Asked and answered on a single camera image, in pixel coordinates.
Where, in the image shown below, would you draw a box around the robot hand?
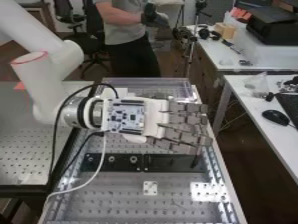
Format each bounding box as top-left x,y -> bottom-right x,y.
102,96 -> 214,156

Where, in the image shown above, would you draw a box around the black plate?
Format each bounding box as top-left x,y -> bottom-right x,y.
81,152 -> 210,174

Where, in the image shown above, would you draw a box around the small white box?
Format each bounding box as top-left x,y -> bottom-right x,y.
141,180 -> 159,197

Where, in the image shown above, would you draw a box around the person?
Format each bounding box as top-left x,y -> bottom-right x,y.
93,0 -> 170,80

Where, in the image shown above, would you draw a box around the black tripod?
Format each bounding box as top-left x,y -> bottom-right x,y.
175,0 -> 213,79

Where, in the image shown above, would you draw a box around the clear box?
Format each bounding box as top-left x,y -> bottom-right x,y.
38,77 -> 249,224

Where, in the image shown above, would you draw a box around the clear plastic bag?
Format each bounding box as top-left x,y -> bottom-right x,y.
242,71 -> 270,98

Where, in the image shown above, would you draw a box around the white desk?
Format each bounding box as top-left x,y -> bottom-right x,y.
211,74 -> 298,186
185,22 -> 298,75

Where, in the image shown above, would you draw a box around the black headphones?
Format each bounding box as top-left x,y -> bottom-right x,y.
197,27 -> 223,42

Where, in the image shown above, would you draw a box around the black office chair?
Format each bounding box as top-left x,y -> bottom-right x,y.
52,0 -> 111,73

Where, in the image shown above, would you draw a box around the black computer mouse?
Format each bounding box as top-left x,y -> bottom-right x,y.
260,109 -> 292,127

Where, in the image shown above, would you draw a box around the small cardboard box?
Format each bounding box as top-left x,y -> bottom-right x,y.
214,22 -> 237,41

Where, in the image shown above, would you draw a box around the black keyboard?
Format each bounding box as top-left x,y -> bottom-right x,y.
274,92 -> 298,130

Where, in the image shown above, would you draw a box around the black printer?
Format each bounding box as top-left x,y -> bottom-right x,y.
245,5 -> 298,47

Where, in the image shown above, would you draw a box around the white cable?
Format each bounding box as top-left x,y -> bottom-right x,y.
38,131 -> 109,221

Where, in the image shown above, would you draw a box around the black cable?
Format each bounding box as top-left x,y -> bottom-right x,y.
46,83 -> 119,188

